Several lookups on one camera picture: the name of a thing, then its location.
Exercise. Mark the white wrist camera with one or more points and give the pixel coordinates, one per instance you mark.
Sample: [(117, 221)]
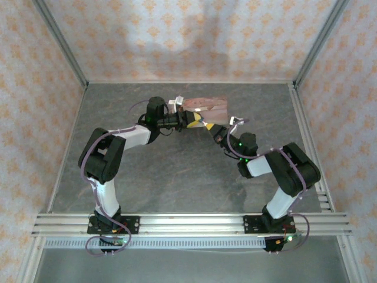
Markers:
[(176, 102), (234, 120)]

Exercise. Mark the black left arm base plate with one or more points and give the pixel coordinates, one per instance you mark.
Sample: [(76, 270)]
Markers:
[(132, 224)]

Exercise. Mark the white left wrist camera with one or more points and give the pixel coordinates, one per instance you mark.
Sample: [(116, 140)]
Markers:
[(176, 102)]

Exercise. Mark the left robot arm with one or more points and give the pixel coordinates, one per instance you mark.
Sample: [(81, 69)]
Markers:
[(103, 156)]

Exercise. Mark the small blue padlock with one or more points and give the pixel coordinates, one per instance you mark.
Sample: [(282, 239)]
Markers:
[(201, 118)]

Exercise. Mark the aluminium frame post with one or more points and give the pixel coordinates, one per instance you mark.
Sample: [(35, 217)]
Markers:
[(63, 44), (319, 41)]

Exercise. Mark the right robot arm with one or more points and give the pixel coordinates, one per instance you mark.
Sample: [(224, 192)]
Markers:
[(294, 177)]

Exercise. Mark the pink printed tin box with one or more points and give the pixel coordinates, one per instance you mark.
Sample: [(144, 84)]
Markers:
[(210, 110)]

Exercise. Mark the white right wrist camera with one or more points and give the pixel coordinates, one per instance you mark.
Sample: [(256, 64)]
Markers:
[(234, 120)]

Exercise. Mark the aluminium side rail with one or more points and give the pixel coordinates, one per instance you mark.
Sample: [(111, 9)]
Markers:
[(306, 126), (66, 153)]

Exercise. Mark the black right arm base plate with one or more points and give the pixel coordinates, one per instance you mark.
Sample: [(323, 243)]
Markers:
[(253, 224)]

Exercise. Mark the aluminium frame leg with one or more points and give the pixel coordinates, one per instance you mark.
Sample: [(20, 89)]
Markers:
[(31, 259), (352, 259)]

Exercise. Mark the aluminium rear rail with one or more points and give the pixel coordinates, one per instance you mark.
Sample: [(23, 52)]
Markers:
[(191, 81)]

